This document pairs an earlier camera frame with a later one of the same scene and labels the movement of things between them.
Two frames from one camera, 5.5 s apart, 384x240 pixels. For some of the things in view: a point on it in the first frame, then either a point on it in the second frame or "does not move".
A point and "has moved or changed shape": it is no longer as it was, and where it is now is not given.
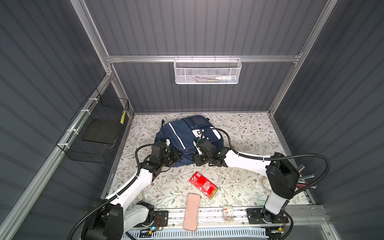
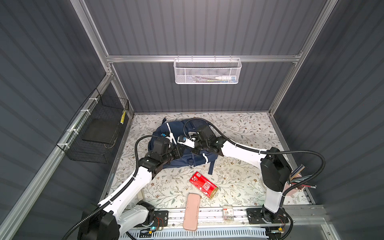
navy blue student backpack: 182,135 has moved or changed shape
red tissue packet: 203,185 does not move
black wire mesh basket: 92,134 does not move
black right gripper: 197,161 → 195,151
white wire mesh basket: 207,71 does not move
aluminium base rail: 297,216 does not move
